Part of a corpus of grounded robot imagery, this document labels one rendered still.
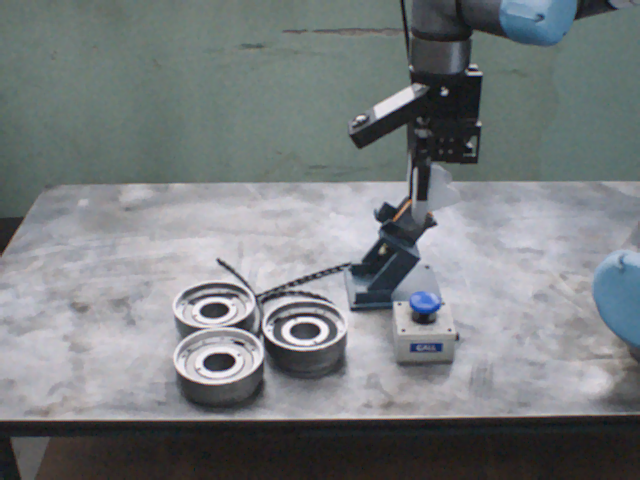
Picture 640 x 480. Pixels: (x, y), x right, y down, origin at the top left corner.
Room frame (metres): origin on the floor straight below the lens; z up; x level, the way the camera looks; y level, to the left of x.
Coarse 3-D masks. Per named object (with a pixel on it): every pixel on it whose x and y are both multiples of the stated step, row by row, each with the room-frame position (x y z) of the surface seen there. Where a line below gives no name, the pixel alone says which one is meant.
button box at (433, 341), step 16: (400, 304) 0.87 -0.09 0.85; (448, 304) 0.87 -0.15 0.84; (400, 320) 0.83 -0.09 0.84; (416, 320) 0.83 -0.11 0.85; (432, 320) 0.83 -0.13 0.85; (448, 320) 0.83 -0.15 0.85; (400, 336) 0.80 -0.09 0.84; (416, 336) 0.81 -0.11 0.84; (432, 336) 0.81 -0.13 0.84; (448, 336) 0.81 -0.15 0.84; (400, 352) 0.80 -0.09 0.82; (416, 352) 0.81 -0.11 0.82; (432, 352) 0.81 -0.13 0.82; (448, 352) 0.81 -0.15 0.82
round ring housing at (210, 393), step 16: (192, 336) 0.81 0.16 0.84; (208, 336) 0.82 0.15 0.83; (224, 336) 0.82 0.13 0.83; (240, 336) 0.82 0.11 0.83; (176, 352) 0.77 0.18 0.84; (192, 352) 0.79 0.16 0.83; (208, 352) 0.79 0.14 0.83; (224, 352) 0.79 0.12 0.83; (256, 352) 0.79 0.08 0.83; (176, 368) 0.75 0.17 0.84; (208, 368) 0.78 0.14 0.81; (224, 368) 0.79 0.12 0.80; (240, 368) 0.76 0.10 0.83; (256, 368) 0.75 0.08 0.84; (192, 384) 0.73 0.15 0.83; (208, 384) 0.72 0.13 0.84; (224, 384) 0.72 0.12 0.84; (240, 384) 0.73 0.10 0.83; (256, 384) 0.74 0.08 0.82; (192, 400) 0.73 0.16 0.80; (208, 400) 0.72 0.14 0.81; (224, 400) 0.73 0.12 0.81; (240, 400) 0.73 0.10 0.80
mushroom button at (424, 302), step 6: (414, 294) 0.85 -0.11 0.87; (420, 294) 0.85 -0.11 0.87; (426, 294) 0.85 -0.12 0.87; (432, 294) 0.85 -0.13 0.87; (414, 300) 0.84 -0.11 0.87; (420, 300) 0.83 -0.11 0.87; (426, 300) 0.83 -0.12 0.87; (432, 300) 0.83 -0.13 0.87; (438, 300) 0.84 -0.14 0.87; (414, 306) 0.83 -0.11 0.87; (420, 306) 0.82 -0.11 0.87; (426, 306) 0.82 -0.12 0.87; (432, 306) 0.82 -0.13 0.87; (438, 306) 0.83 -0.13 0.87; (420, 312) 0.82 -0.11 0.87; (426, 312) 0.82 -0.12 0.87; (432, 312) 0.82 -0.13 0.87
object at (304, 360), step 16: (288, 304) 0.88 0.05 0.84; (304, 304) 0.88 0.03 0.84; (320, 304) 0.88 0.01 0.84; (272, 320) 0.85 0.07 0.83; (304, 320) 0.85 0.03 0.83; (336, 320) 0.86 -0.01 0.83; (272, 336) 0.82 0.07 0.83; (288, 336) 0.82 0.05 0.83; (304, 336) 0.85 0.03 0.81; (320, 336) 0.82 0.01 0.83; (272, 352) 0.80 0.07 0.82; (288, 352) 0.78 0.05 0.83; (304, 352) 0.78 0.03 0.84; (320, 352) 0.78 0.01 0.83; (336, 352) 0.80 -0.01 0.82; (288, 368) 0.79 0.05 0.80; (304, 368) 0.79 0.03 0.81; (320, 368) 0.79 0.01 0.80
